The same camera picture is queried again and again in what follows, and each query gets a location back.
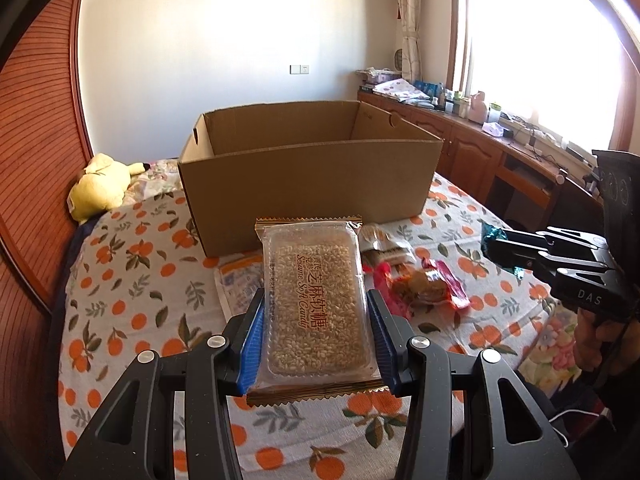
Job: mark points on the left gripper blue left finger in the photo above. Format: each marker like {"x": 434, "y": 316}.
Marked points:
{"x": 248, "y": 342}

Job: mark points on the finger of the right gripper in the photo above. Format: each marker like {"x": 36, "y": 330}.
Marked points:
{"x": 558, "y": 239}
{"x": 542, "y": 262}

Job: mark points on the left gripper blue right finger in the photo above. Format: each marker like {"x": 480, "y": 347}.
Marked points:
{"x": 382, "y": 328}

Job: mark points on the red snack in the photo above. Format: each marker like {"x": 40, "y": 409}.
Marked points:
{"x": 428, "y": 285}

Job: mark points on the teal candy wrapper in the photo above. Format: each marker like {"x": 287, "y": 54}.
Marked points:
{"x": 489, "y": 235}

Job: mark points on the sesame candy tray package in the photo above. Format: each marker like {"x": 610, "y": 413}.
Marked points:
{"x": 316, "y": 341}

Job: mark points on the white nougat candy bar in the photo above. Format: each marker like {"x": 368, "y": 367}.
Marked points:
{"x": 377, "y": 245}

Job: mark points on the right hand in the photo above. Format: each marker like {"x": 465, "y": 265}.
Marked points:
{"x": 590, "y": 338}

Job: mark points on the wooden sideboard cabinet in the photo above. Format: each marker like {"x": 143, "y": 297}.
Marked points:
{"x": 527, "y": 191}

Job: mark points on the white orange-edged snack pouch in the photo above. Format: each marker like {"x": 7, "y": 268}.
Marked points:
{"x": 236, "y": 283}

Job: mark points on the white tissue box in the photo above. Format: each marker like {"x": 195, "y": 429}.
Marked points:
{"x": 496, "y": 130}

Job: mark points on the orange print bed sheet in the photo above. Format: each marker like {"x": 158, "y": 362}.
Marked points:
{"x": 141, "y": 281}

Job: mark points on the pink bottle on sideboard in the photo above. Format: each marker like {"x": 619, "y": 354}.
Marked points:
{"x": 477, "y": 111}

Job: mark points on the brown cardboard box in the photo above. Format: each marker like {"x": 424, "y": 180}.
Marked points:
{"x": 310, "y": 159}

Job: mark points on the yellow plush toy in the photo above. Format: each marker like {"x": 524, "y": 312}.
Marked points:
{"x": 101, "y": 187}

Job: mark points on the patterned window curtain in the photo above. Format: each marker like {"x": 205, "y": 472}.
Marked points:
{"x": 410, "y": 15}

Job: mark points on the wooden louvered wardrobe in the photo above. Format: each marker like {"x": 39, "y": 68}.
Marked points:
{"x": 44, "y": 144}

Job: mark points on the white wall switch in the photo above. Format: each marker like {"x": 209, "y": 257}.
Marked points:
{"x": 299, "y": 69}

